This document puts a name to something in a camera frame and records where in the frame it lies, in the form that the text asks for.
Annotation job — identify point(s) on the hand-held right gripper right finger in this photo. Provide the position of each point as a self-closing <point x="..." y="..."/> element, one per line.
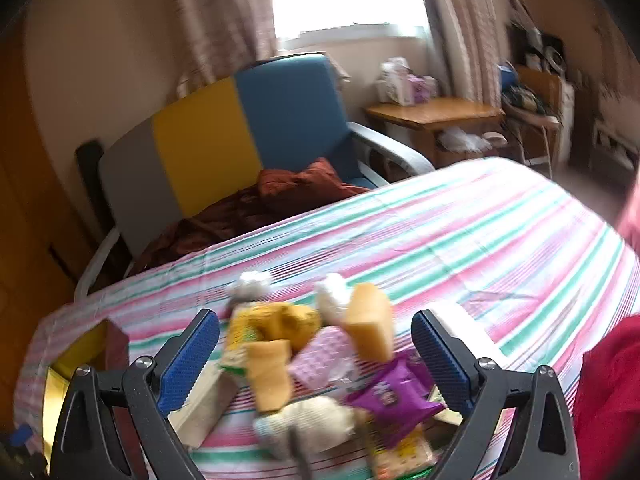
<point x="440" y="360"/>

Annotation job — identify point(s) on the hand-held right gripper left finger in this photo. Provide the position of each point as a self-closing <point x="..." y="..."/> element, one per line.
<point x="187" y="360"/>

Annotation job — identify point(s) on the purple snack packet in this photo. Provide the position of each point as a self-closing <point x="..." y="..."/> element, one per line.
<point x="390" y="395"/>

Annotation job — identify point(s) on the brown gift box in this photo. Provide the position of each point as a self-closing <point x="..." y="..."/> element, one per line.
<point x="75" y="355"/>

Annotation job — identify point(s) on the pink plastic bottle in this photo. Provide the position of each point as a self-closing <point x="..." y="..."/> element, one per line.
<point x="320" y="355"/>

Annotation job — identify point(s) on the beige wooden block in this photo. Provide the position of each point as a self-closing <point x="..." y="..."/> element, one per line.
<point x="205" y="405"/>

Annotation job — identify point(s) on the yellow green snack packet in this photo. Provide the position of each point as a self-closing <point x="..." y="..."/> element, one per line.
<point x="235" y="345"/>

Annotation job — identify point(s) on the large yellow sponge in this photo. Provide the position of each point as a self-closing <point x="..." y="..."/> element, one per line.
<point x="370" y="325"/>

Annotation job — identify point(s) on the small yellow sponge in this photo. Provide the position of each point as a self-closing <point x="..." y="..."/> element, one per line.
<point x="270" y="375"/>

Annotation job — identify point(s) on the crumpled white plastic ball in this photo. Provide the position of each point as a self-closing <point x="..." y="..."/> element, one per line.
<point x="331" y="297"/>
<point x="250" y="287"/>

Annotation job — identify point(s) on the striped bed sheet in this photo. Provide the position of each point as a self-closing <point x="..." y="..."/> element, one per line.
<point x="450" y="240"/>

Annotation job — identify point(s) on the white knitted sock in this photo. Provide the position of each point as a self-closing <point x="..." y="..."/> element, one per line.
<point x="315" y="420"/>

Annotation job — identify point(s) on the red cloth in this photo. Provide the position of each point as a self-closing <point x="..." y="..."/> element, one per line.
<point x="610" y="400"/>

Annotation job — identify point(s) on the brown blanket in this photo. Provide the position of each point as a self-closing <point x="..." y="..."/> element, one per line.
<point x="300" y="185"/>

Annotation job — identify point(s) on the wooden wardrobe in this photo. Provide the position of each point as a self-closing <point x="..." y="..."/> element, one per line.
<point x="30" y="210"/>

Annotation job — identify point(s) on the white plastic bags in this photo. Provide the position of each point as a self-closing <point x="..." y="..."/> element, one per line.
<point x="462" y="140"/>

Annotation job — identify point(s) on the wooden side table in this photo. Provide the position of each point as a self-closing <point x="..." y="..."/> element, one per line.
<point x="430" y="110"/>

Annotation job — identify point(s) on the blue yellow grey armchair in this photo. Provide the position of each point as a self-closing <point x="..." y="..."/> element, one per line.
<point x="280" y="110"/>

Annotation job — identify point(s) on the purple carton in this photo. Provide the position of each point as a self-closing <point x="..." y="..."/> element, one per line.
<point x="422" y="89"/>

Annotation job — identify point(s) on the pile of clothes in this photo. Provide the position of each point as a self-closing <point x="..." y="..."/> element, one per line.
<point x="525" y="100"/>

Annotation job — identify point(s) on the white carton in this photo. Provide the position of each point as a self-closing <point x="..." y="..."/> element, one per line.
<point x="392" y="82"/>

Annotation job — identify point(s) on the wooden chair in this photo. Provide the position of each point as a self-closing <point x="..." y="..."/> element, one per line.
<point x="537" y="80"/>

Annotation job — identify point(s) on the patterned curtain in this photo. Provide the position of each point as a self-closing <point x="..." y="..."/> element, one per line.
<point x="220" y="5"/>
<point x="460" y="30"/>

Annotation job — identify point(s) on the cluttered wooden shelf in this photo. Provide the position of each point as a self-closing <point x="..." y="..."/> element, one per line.
<point x="542" y="45"/>

